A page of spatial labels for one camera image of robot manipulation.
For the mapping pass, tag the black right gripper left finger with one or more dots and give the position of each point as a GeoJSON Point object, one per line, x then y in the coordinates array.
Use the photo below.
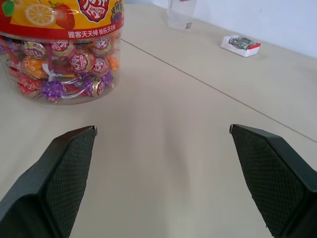
{"type": "Point", "coordinates": [62, 178]}

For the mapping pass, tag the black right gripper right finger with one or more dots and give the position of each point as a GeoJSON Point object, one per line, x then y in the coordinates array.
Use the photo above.
{"type": "Point", "coordinates": [270, 178]}

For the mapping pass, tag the purple candy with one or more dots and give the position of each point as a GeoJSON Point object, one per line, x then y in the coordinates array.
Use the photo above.
{"type": "Point", "coordinates": [52, 90]}
{"type": "Point", "coordinates": [97, 84]}

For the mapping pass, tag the orange candy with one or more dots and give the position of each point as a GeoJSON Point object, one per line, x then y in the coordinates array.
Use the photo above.
{"type": "Point", "coordinates": [33, 65]}

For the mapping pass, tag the red wrapped lollipop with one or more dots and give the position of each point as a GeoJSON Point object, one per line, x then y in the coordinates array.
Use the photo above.
{"type": "Point", "coordinates": [104, 47]}
{"type": "Point", "coordinates": [34, 49]}
{"type": "Point", "coordinates": [100, 65]}
{"type": "Point", "coordinates": [81, 62]}
{"type": "Point", "coordinates": [63, 47]}

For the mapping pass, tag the clear plastic lollipop jar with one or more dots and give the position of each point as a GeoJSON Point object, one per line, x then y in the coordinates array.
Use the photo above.
{"type": "Point", "coordinates": [59, 47]}

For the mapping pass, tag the small white electronics box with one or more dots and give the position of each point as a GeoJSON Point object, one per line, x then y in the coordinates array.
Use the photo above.
{"type": "Point", "coordinates": [240, 44]}

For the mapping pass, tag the clear plastic bottle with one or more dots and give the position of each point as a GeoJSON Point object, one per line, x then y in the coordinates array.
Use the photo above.
{"type": "Point", "coordinates": [180, 15]}

